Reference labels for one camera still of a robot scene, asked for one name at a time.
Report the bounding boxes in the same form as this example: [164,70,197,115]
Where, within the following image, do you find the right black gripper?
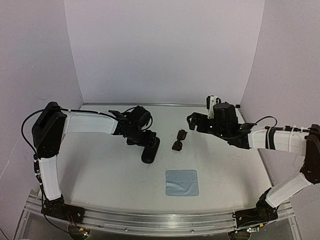
[187,113,229,142]

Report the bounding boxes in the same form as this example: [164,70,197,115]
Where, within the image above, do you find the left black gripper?
[127,127,157,149]

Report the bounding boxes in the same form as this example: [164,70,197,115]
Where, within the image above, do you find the black glasses case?
[141,137,160,164]

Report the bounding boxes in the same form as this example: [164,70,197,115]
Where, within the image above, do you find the blue cleaning cloth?
[165,169,200,197]

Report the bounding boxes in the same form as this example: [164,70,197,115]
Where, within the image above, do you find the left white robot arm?
[31,101,160,224]

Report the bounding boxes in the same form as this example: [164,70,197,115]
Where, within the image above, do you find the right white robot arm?
[186,102,320,229]

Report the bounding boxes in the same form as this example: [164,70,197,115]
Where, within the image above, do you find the tortoiseshell sunglasses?
[171,129,188,152]

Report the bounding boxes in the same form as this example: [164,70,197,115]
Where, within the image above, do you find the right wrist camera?
[206,95,221,119]

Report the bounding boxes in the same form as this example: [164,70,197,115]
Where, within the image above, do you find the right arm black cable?
[249,115,278,131]

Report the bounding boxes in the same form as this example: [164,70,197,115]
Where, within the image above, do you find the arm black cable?
[249,115,278,131]
[21,108,66,161]

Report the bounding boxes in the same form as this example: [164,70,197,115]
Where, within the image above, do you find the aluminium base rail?
[23,189,293,232]

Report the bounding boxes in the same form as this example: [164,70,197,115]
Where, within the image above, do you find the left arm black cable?
[21,108,66,161]

